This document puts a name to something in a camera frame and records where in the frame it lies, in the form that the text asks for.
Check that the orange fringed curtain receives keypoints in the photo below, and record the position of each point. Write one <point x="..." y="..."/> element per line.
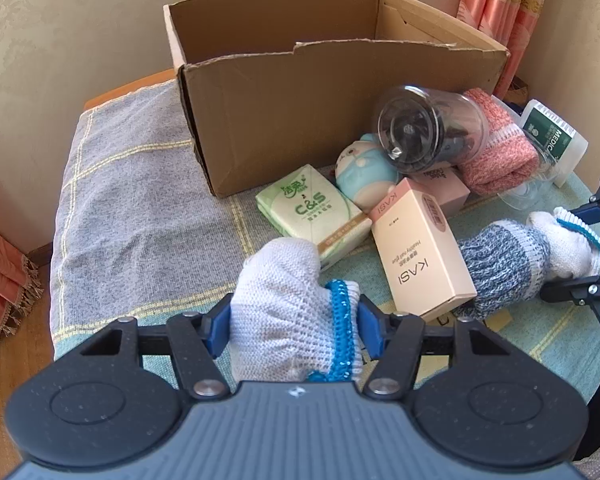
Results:
<point x="2" y="270"/>

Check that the green and white medicine box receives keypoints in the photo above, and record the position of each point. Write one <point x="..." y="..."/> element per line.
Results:
<point x="555" y="140"/>

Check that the large cardboard box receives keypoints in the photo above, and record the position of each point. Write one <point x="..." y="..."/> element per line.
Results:
<point x="290" y="110"/>

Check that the peach cardboard box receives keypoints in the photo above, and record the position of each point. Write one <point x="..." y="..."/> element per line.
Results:
<point x="420" y="260"/>

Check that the clear plastic container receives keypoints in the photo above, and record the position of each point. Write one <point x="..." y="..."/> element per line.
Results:
<point x="525" y="195"/>

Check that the wooden desktop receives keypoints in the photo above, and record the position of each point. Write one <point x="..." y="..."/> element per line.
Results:
<point x="105" y="97"/>

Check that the pink curtain with gold trim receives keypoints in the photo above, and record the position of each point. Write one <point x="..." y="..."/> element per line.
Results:
<point x="500" y="10"/>

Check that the grey white knit glove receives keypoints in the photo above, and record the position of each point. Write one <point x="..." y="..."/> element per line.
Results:
<point x="495" y="265"/>

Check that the clear plastic jar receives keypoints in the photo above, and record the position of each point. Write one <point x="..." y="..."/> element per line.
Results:
<point x="430" y="130"/>

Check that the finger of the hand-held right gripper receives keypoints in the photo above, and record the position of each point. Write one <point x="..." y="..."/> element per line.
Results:
<point x="580" y="287"/>
<point x="587" y="213"/>

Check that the pink knit glove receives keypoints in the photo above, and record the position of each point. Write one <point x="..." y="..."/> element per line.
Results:
<point x="500" y="160"/>

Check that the green tissue pack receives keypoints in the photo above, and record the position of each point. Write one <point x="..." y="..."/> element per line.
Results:
<point x="305" y="205"/>

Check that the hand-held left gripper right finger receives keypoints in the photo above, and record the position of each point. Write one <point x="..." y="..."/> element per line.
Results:
<point x="370" y="327"/>

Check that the blue round toy figure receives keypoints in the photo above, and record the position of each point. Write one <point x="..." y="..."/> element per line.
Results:
<point x="365" y="175"/>

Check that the pink cardboard box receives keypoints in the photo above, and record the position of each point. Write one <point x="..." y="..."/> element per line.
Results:
<point x="446" y="188"/>

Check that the grey checked table cloth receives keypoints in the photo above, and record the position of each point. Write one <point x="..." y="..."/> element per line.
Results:
<point x="130" y="185"/>

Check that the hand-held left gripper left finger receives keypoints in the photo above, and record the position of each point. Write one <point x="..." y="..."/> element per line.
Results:
<point x="218" y="331"/>

